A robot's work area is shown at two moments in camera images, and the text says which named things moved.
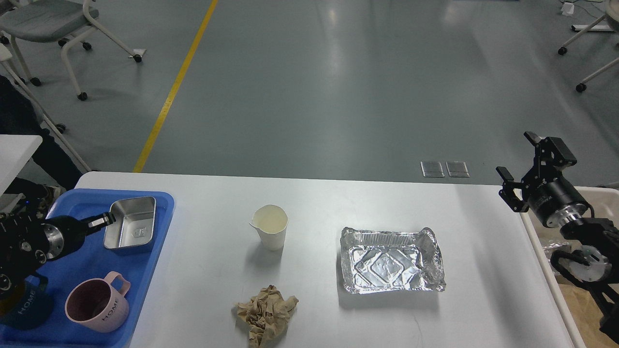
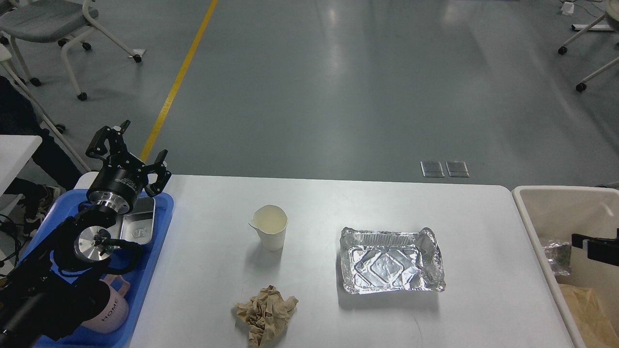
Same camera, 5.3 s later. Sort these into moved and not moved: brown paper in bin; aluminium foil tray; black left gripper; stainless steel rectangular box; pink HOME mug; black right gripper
Moved: black right gripper; black left gripper
Not moved: pink HOME mug; aluminium foil tray; brown paper in bin; stainless steel rectangular box
